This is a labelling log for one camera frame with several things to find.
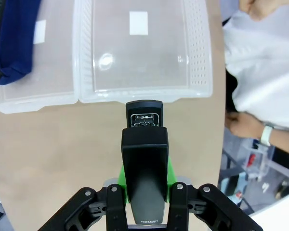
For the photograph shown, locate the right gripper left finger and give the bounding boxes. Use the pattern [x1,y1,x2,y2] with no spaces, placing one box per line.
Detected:
[37,166,132,231]

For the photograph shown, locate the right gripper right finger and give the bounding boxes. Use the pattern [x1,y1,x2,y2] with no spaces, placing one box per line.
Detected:
[165,156,264,231]

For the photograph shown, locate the black stapler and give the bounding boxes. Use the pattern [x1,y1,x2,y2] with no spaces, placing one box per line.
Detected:
[121,100,170,227]

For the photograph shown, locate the navy zipper pencil pouch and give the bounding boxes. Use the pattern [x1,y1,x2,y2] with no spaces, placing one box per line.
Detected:
[0,0,40,87]

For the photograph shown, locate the person left forearm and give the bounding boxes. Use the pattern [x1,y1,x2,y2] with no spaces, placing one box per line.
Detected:
[268,128,289,161]

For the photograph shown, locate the person left hand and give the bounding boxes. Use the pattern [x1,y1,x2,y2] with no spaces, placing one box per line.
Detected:
[225,112,265,140]

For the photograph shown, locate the person right hand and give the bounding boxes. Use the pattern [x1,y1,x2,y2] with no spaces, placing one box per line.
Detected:
[238,0,289,23]

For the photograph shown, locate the teal box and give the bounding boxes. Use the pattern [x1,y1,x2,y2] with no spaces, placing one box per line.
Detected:
[227,172,248,202]

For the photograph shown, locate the clear plastic storage bin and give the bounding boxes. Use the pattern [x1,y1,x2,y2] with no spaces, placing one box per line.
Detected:
[240,138,289,185]

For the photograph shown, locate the white band wristwatch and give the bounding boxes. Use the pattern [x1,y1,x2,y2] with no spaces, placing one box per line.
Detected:
[260,123,275,147]

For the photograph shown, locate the white perforated plastic basket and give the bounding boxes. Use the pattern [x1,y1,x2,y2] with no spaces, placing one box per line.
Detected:
[0,0,79,114]
[73,0,213,104]

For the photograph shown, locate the person torso white hoodie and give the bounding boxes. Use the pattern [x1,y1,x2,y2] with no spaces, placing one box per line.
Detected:
[223,9,289,133]

